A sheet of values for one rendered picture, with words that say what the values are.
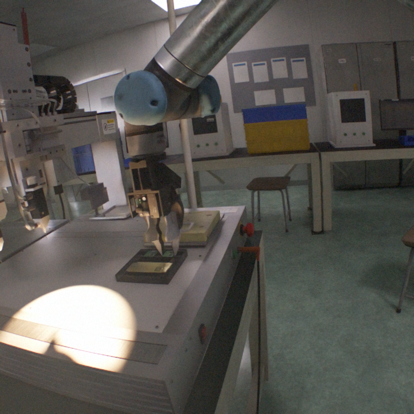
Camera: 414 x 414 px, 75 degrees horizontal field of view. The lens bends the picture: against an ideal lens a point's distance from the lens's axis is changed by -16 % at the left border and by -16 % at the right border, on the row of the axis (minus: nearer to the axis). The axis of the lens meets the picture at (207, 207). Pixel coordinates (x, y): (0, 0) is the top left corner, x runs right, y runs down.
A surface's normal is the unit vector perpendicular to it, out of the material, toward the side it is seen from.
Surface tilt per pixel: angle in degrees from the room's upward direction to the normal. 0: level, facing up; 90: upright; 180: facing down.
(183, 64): 110
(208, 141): 90
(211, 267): 0
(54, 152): 90
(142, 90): 90
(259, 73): 90
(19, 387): 0
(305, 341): 0
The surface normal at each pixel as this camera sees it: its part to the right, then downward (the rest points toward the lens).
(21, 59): 0.96, -0.05
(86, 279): -0.13, -0.95
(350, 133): -0.25, 0.31
